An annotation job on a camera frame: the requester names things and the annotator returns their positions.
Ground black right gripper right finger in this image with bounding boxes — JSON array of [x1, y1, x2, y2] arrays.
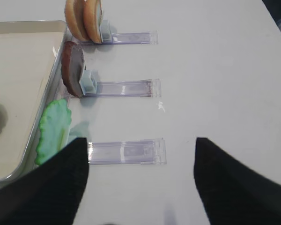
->
[[193, 137, 281, 225]]

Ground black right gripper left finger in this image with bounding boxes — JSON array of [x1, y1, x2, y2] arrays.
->
[[0, 138, 89, 225]]

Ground green lettuce leaf standing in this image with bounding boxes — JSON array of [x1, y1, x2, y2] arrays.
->
[[35, 99, 72, 165]]

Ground brown meat patty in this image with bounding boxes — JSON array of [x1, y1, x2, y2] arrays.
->
[[61, 41, 85, 98]]

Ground right bread bun slice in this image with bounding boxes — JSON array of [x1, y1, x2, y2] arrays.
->
[[83, 0, 102, 44]]

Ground clear bottom rack holder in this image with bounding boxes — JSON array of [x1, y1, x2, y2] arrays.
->
[[88, 138, 167, 165]]

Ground clear rack holder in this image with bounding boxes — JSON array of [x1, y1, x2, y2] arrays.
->
[[63, 69, 162, 98], [71, 19, 159, 45], [88, 138, 167, 165]]

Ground clear middle rack holder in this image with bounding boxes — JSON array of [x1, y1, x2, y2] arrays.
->
[[63, 69, 162, 98]]

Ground silver metal tray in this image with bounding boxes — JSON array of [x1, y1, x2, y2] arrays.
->
[[0, 20, 67, 183]]

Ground clear top rack holder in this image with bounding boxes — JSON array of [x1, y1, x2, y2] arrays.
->
[[71, 19, 159, 45]]

